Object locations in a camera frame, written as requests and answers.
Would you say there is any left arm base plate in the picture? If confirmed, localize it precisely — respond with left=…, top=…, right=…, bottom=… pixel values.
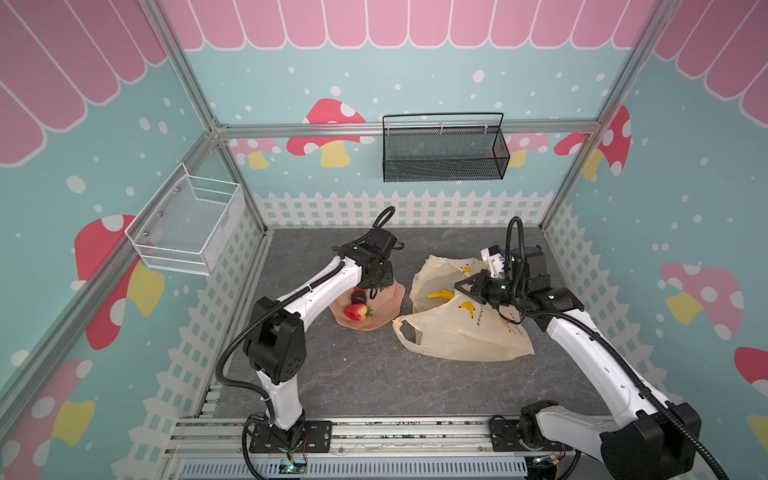
left=248, top=420, right=333, bottom=454

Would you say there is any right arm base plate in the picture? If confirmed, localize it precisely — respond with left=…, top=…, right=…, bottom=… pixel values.
left=488, top=415, right=573, bottom=455

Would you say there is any black mesh wall basket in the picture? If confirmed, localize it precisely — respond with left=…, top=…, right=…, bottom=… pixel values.
left=381, top=112, right=511, bottom=183

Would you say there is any pink fruit plate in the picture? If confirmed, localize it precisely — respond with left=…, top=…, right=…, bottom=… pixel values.
left=330, top=282, right=405, bottom=331

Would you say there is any long yellow banana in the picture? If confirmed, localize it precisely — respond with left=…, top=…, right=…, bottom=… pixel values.
left=428, top=289, right=455, bottom=301

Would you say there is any white wire wall basket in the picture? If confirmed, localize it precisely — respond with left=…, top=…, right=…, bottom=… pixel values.
left=125, top=164, right=245, bottom=276

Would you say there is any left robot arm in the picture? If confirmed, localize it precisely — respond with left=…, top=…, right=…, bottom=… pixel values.
left=215, top=227, right=404, bottom=451

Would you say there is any red apple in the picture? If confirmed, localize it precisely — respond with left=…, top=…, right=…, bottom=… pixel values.
left=343, top=304, right=373, bottom=322

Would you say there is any dark plum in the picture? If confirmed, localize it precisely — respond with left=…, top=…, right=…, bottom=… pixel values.
left=350, top=289, right=368, bottom=305

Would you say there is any banana print plastic bag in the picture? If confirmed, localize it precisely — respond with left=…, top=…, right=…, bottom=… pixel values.
left=392, top=255, right=535, bottom=362

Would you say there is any aluminium front rail frame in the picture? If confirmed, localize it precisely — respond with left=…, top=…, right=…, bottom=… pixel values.
left=155, top=416, right=610, bottom=479

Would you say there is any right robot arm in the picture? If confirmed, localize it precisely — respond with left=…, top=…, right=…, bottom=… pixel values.
left=455, top=245, right=727, bottom=479

